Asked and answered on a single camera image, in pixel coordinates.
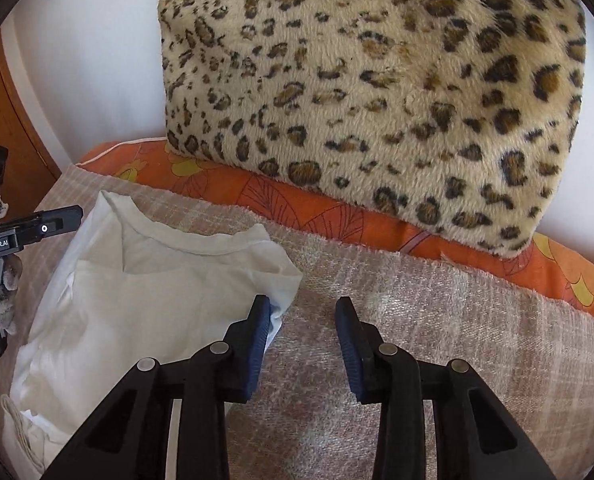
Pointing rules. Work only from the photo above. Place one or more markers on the beige plaid blanket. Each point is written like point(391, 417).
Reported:
point(427, 300)

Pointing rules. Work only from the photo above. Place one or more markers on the orange floral bed sheet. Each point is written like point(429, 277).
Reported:
point(287, 195)

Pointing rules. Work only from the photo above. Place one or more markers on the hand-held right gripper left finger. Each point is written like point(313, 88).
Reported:
point(258, 350)

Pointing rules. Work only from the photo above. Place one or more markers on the leopard print cushion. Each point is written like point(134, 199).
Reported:
point(377, 110)

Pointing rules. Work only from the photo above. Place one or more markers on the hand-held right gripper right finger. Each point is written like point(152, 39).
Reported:
point(349, 350)

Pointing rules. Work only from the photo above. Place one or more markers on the wooden door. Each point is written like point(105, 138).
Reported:
point(22, 135)

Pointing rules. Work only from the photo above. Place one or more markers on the white t-shirt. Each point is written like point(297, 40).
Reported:
point(127, 300)

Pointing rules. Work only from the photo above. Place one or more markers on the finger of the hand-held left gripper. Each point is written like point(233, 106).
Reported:
point(52, 221)

